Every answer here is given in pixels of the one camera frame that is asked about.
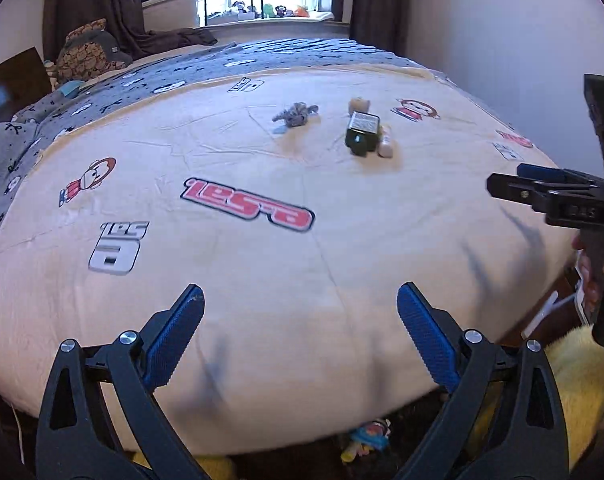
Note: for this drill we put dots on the small grey plush toy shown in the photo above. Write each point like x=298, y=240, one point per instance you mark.
x=294, y=114

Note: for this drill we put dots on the green plush toy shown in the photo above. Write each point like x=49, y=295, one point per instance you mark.
x=268, y=10

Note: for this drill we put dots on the teal packet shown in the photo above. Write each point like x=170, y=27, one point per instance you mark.
x=69, y=89

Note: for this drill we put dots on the grey printed duvet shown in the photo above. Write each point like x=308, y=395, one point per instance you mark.
x=181, y=67

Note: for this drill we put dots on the dark plush toy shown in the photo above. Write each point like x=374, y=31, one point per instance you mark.
x=280, y=11

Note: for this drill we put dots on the person's right hand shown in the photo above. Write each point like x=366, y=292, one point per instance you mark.
x=589, y=280

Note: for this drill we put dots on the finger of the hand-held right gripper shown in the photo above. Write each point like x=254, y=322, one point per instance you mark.
x=517, y=187
x=547, y=172

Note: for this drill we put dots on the beige printed blanket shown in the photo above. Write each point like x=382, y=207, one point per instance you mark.
x=282, y=285

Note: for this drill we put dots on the dark brown cloth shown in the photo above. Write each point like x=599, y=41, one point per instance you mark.
x=181, y=37

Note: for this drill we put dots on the olive baseball cap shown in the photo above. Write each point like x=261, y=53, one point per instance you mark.
x=111, y=50

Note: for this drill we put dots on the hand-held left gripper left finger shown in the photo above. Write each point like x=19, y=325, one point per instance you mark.
x=174, y=330

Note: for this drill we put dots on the purple and white plush toy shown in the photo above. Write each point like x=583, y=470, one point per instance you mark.
x=239, y=7

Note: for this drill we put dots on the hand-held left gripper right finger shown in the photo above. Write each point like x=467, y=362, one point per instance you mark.
x=427, y=330

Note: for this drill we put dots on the white storage box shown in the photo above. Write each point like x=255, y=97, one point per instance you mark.
x=171, y=10

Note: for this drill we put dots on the brown patterned pillow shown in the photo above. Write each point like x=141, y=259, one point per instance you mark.
x=79, y=55

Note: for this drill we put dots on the grey printed pillow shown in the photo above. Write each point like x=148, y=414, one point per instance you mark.
x=1, y=160

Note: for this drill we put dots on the dark bottle with white label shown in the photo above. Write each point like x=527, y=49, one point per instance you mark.
x=363, y=135

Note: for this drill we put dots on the beige tape roll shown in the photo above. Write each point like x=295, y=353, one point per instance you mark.
x=359, y=105

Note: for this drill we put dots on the dark wooden headboard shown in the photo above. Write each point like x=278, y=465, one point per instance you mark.
x=11, y=90

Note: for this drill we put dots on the orange plush toy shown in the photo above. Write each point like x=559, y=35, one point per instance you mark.
x=302, y=10

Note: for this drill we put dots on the small white bottle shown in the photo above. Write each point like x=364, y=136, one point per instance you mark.
x=386, y=144

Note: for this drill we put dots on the brown curtain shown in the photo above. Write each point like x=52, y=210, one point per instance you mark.
x=91, y=5
x=372, y=5

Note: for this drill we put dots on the colourful toy figure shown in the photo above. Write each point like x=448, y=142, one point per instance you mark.
x=367, y=435

